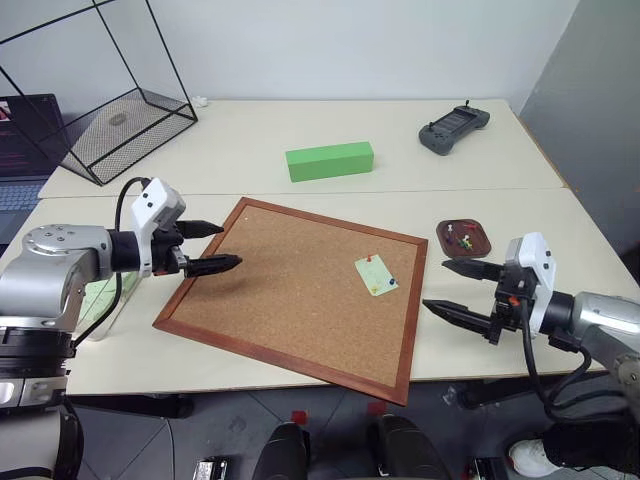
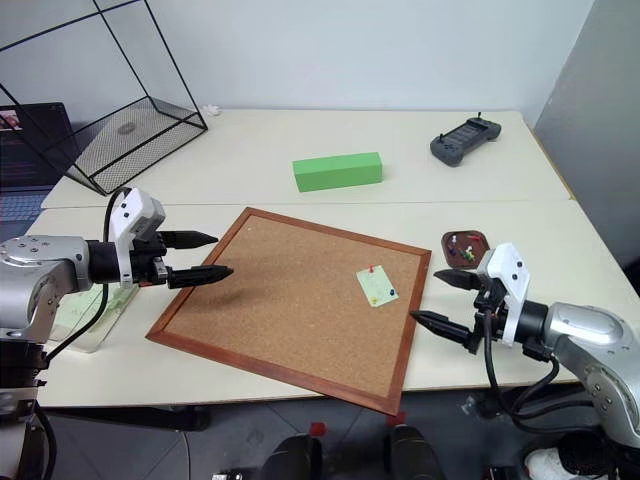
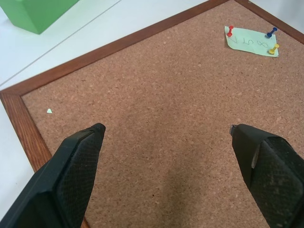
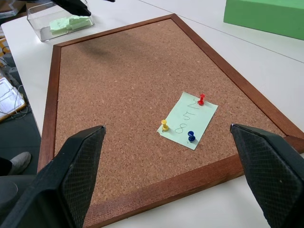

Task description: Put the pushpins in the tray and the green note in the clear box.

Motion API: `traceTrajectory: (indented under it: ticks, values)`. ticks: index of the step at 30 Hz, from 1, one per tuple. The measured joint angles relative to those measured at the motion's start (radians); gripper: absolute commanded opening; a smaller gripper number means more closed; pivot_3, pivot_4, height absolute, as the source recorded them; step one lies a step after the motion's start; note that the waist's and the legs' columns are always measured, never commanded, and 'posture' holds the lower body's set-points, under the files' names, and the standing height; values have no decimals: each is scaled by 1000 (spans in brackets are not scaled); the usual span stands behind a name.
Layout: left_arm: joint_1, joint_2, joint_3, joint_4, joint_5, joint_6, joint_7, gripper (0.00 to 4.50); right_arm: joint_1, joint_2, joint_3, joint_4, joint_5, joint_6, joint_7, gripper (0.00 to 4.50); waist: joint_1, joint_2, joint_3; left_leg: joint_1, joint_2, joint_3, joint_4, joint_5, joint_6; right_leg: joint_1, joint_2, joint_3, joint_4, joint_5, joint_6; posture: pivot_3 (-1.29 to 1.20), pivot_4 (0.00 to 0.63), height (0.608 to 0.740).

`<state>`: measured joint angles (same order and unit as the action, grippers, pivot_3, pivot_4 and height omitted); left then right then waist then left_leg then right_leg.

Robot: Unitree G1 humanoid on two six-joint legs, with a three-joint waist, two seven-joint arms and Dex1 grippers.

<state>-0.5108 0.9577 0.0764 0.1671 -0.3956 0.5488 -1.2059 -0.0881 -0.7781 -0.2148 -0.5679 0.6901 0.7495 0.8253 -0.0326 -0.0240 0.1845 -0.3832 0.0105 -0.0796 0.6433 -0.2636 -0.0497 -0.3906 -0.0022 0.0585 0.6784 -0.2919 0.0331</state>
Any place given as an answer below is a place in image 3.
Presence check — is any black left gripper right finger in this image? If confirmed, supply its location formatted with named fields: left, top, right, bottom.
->
left=229, top=123, right=304, bottom=228

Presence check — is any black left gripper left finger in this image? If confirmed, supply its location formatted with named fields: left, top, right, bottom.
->
left=0, top=123, right=106, bottom=228

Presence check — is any yellow push pin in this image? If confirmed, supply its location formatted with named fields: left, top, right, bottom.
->
left=267, top=43, right=280, bottom=55

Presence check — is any light green paper note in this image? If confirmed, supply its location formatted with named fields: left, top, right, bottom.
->
left=224, top=26, right=280, bottom=58

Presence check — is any blue push pin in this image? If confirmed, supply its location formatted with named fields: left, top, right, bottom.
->
left=265, top=27, right=278, bottom=38

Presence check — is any green box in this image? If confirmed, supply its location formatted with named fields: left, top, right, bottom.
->
left=0, top=0, right=79, bottom=35

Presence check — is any cork board with wooden frame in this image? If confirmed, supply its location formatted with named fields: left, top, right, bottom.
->
left=0, top=0, right=304, bottom=228

